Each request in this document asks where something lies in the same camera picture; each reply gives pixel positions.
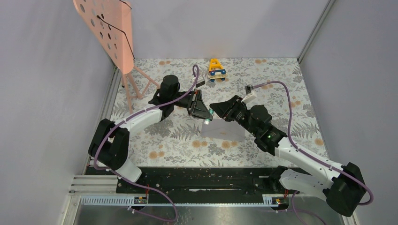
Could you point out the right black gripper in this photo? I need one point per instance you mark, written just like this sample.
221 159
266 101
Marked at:
226 109

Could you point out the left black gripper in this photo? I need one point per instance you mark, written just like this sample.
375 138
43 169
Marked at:
199 108

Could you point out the green white glue stick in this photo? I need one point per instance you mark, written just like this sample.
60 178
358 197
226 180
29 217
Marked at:
209 118

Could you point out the grey lavender envelope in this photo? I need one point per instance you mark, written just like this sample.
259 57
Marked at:
220 129

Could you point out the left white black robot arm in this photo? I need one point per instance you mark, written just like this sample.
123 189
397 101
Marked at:
110 144

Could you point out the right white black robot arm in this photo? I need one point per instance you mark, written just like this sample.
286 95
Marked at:
340 186

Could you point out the yellow blue toy car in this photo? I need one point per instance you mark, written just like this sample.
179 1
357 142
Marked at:
216 71

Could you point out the floral patterned table mat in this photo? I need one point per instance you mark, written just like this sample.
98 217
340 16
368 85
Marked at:
176 141

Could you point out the pink perforated music stand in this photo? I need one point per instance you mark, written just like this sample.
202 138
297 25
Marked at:
110 21

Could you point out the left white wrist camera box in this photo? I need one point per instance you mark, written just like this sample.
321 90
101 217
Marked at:
200 82

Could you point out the white slotted cable duct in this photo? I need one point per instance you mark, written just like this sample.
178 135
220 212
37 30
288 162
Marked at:
139 201

